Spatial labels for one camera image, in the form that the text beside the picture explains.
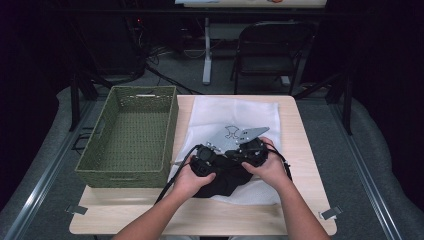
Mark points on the metal table clamp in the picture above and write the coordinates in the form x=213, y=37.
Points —
x=76, y=210
x=330, y=213

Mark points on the black cloth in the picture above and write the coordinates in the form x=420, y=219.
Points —
x=226, y=183

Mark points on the metal floor rail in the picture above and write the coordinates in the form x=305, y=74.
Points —
x=370, y=181
x=37, y=190

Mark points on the black metal stand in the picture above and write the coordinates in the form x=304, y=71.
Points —
x=75, y=100
x=347, y=106

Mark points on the person's right hand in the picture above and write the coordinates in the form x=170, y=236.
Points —
x=273, y=170

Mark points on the white mesh laundry bag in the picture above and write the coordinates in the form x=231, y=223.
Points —
x=233, y=113

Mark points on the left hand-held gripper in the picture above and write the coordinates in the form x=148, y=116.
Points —
x=205, y=160

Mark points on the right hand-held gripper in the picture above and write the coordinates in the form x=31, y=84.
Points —
x=251, y=151

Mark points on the black folding chair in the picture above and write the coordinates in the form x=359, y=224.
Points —
x=273, y=33

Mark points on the green woven basket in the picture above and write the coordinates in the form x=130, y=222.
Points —
x=133, y=140

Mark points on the person's left hand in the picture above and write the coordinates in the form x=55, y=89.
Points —
x=188, y=181

